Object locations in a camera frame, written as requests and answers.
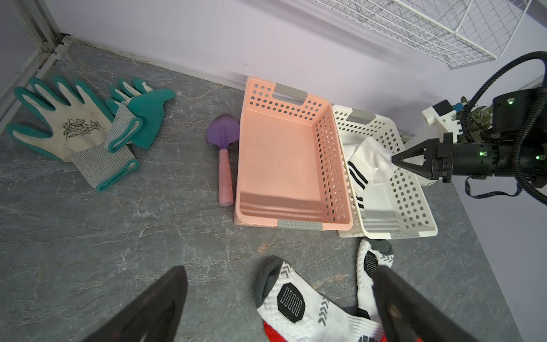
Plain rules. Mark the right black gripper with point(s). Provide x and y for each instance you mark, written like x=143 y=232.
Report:
x=435 y=150

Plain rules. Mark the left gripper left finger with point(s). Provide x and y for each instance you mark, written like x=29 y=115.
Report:
x=153 y=316

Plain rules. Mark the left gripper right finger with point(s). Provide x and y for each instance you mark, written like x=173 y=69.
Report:
x=407 y=316

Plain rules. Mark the white black striped sock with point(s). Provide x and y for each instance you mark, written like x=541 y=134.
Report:
x=368 y=163

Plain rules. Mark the white sock grey toe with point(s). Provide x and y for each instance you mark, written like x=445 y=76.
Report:
x=371 y=255

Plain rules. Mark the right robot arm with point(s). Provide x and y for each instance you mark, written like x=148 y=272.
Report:
x=514 y=147

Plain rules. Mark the white plastic basket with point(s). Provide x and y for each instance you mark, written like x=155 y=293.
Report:
x=395 y=210

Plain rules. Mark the pink plastic basket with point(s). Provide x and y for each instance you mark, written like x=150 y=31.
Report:
x=291 y=172

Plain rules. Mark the potted green plant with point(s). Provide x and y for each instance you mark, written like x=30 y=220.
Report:
x=470 y=115

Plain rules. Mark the red santa sock right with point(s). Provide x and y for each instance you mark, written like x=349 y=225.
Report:
x=272 y=334

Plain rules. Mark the white sock hexagon patch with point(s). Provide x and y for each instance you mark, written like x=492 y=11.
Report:
x=295 y=310

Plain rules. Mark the purple pink garden trowel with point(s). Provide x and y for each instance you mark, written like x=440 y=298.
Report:
x=223 y=131

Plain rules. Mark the green white garden glove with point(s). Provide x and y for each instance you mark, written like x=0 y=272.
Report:
x=77 y=126

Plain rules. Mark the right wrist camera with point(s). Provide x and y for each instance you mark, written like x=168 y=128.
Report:
x=441 y=119

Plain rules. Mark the white wire wall shelf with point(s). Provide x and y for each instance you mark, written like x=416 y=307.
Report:
x=458 y=33

